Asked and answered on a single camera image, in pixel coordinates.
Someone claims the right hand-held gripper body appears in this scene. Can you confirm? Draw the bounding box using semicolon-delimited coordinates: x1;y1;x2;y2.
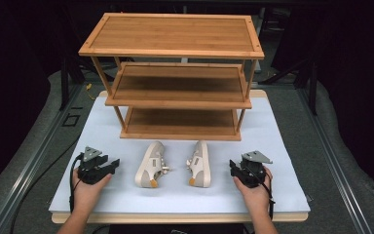
238;150;273;189

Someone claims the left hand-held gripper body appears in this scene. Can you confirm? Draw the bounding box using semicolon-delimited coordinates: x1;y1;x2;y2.
77;145;110;185

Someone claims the person's right hand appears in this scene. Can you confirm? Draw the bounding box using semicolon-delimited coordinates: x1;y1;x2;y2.
233;167;274;215

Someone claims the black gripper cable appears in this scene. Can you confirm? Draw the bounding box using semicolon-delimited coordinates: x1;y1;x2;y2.
69;154;84;213
252;165;276;220

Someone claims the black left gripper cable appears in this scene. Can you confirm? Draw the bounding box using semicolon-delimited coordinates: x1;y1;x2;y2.
69;154;84;213

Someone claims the beige sneaker with orange heel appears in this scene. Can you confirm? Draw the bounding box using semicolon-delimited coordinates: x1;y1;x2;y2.
185;139;212;188
134;140;171;189

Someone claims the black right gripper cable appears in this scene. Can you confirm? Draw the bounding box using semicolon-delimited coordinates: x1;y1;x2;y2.
252;165;276;220

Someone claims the grey metal floor rail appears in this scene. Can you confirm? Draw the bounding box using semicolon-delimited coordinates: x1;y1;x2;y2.
296;87;374;234
0;84;83;234

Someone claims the white table mat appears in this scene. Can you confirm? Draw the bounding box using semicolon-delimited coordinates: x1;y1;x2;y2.
48;96;311;215

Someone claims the black floor cable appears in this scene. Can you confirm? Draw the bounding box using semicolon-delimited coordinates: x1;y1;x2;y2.
9;138;80;234

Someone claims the wooden three-tier shoe rack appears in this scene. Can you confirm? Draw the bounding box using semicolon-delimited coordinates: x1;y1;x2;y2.
78;12;266;141

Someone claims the black metal stand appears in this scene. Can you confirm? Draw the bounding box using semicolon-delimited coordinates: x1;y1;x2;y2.
59;58;72;111

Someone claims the person's left hand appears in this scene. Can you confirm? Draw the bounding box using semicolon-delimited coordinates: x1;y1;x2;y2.
72;169;113;213

